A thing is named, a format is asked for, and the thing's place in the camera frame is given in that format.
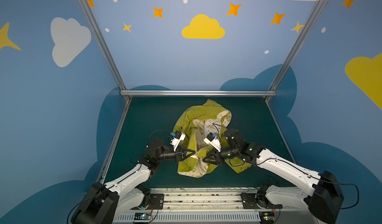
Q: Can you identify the lime green jacket printed lining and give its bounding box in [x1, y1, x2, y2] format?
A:
[172, 98, 253, 178]

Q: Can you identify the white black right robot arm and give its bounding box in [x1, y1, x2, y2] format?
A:
[203, 130, 344, 224]

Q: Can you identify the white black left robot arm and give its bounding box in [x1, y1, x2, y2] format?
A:
[67, 138, 196, 224]

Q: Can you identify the left green circuit board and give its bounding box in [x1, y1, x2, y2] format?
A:
[133, 212, 154, 223]

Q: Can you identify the green circuit board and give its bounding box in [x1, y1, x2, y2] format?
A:
[259, 212, 276, 224]
[133, 212, 154, 223]

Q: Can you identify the right green circuit board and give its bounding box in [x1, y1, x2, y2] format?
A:
[259, 212, 276, 224]

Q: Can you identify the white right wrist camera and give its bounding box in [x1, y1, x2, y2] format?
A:
[204, 132, 221, 152]

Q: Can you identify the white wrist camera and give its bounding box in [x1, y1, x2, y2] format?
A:
[204, 132, 221, 152]
[171, 131, 186, 151]

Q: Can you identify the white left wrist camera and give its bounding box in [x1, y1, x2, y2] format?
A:
[171, 131, 186, 151]

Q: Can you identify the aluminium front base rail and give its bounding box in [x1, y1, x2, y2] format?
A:
[73, 187, 332, 224]

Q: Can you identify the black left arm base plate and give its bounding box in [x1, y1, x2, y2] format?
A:
[132, 194, 164, 210]

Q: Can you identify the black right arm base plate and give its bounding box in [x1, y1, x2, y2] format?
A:
[240, 192, 283, 209]

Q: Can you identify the aluminium rear frame bar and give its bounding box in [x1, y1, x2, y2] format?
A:
[120, 90, 277, 97]

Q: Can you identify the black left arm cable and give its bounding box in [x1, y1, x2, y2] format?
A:
[66, 191, 105, 224]

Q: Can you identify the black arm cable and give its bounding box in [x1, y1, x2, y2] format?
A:
[66, 191, 105, 224]
[256, 157, 360, 210]

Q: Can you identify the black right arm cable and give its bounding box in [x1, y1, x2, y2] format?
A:
[256, 157, 360, 210]

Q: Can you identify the aluminium right frame post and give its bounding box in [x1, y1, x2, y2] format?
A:
[265, 0, 329, 103]

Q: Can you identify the aluminium frame post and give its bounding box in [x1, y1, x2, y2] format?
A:
[77, 0, 126, 91]
[265, 0, 329, 103]

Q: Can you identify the aluminium left frame post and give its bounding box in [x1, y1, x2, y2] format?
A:
[77, 0, 126, 91]

